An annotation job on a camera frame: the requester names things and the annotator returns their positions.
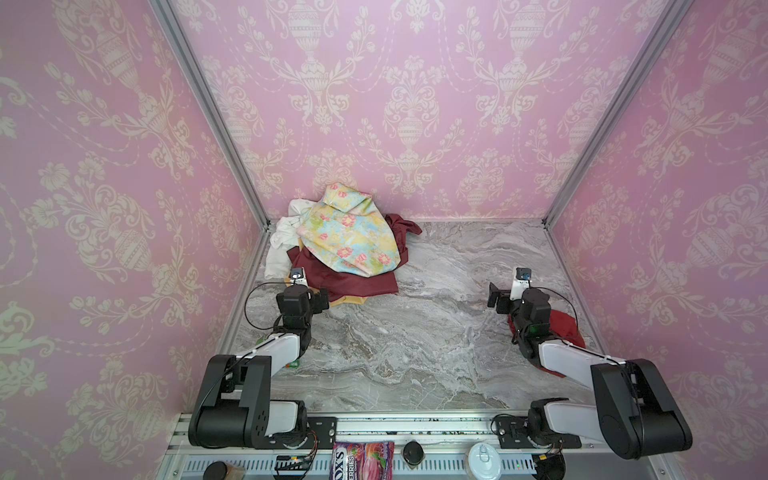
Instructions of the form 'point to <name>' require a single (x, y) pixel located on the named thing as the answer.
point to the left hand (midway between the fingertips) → (307, 288)
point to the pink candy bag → (362, 461)
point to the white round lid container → (483, 462)
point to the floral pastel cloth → (350, 231)
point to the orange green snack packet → (293, 364)
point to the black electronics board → (292, 463)
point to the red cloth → (561, 325)
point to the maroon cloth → (341, 285)
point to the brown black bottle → (221, 470)
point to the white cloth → (285, 237)
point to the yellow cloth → (347, 299)
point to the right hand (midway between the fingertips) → (509, 283)
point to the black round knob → (413, 452)
